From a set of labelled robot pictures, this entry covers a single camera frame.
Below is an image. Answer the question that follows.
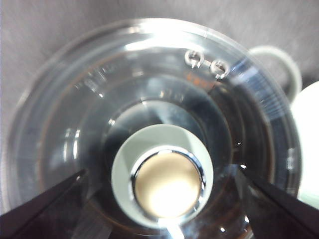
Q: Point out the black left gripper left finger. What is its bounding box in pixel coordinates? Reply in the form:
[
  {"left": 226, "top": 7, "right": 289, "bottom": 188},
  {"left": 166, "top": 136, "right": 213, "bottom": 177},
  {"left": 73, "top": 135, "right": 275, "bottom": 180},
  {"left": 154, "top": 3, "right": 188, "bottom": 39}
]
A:
[{"left": 0, "top": 169, "right": 87, "bottom": 239}]

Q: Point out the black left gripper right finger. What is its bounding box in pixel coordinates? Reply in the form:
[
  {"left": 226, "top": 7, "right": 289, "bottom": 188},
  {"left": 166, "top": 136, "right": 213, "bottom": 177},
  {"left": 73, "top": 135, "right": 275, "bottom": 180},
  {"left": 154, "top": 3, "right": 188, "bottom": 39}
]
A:
[{"left": 240, "top": 166, "right": 319, "bottom": 239}]

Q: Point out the glass steamer lid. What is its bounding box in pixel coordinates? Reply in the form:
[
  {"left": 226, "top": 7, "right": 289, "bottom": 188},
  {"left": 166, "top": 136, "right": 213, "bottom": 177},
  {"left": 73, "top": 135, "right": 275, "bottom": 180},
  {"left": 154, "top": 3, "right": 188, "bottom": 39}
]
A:
[{"left": 1, "top": 18, "right": 302, "bottom": 239}]

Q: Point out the green electric steamer pot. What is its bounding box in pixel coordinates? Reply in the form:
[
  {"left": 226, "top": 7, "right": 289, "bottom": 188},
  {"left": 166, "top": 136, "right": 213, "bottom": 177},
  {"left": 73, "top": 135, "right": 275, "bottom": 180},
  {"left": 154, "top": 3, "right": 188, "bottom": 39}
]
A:
[{"left": 250, "top": 47, "right": 319, "bottom": 207}]

